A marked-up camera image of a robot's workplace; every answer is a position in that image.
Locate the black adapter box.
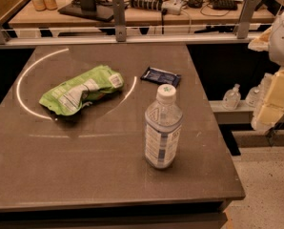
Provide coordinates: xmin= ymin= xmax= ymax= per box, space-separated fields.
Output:
xmin=212 ymin=0 xmax=237 ymax=10

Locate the wooden desk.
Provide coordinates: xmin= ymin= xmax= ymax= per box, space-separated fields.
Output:
xmin=8 ymin=0 xmax=276 ymax=38

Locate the grey metal shelf beam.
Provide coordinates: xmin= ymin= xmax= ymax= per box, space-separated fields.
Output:
xmin=210 ymin=100 xmax=284 ymax=124

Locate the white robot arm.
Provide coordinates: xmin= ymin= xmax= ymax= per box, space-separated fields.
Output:
xmin=248 ymin=11 xmax=284 ymax=131

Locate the green chip bag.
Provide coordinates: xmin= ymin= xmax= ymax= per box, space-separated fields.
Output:
xmin=39 ymin=65 xmax=124 ymax=116

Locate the power strip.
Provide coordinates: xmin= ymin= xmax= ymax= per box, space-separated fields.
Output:
xmin=130 ymin=0 xmax=182 ymax=15

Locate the metal rail frame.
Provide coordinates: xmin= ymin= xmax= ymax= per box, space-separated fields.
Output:
xmin=0 ymin=0 xmax=274 ymax=41

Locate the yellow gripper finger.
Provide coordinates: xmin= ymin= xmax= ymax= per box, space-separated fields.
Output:
xmin=251 ymin=67 xmax=284 ymax=131
xmin=248 ymin=28 xmax=272 ymax=52

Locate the clear plastic water bottle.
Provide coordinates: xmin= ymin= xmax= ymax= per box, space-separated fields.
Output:
xmin=145 ymin=84 xmax=183 ymax=169

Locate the right sanitizer pump bottle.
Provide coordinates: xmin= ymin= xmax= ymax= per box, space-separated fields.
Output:
xmin=245 ymin=85 xmax=262 ymax=107

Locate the left sanitizer pump bottle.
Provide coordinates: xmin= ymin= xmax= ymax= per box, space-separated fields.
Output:
xmin=222 ymin=84 xmax=241 ymax=110

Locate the blue rxbar wrapper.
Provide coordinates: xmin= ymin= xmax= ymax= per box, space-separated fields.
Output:
xmin=140 ymin=67 xmax=181 ymax=87

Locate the black monitor stand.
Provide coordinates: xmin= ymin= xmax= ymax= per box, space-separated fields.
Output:
xmin=58 ymin=0 xmax=113 ymax=22

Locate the sanitizer pump bottle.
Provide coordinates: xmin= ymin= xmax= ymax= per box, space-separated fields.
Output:
xmin=245 ymin=85 xmax=262 ymax=107
xmin=222 ymin=84 xmax=241 ymax=110

